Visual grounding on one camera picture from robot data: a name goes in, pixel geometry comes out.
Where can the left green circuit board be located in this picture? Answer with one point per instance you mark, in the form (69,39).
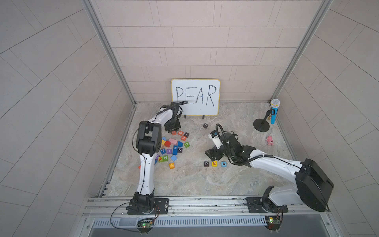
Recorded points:
(145,225)

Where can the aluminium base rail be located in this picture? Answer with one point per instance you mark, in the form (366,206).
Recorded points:
(197,211)

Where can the right green circuit board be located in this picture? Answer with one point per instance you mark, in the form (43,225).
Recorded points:
(273,223)

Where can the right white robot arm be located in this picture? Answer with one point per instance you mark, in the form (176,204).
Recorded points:
(310,185)

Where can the blue toy microphone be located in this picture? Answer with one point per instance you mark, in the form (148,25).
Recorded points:
(275,104)

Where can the white PEAR whiteboard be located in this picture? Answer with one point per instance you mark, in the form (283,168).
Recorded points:
(202,95)

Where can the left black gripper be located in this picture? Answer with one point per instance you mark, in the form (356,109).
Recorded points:
(176,127)

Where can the plain red block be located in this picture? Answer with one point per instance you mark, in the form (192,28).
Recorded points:
(167,144)

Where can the pink rectangular block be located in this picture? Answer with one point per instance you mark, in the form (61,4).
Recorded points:
(173,141)

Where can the blue H block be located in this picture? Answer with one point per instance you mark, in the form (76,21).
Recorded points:
(175,150)

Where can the green circuit board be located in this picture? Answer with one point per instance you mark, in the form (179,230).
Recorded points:
(145,225)
(273,223)

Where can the pink toy figure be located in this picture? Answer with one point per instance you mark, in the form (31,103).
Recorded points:
(269,141)

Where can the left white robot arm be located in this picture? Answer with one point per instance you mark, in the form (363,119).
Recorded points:
(173,109)

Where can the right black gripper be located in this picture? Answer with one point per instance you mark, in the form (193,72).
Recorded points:
(214,149)

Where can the black microphone stand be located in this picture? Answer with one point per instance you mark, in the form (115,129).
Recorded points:
(262,125)

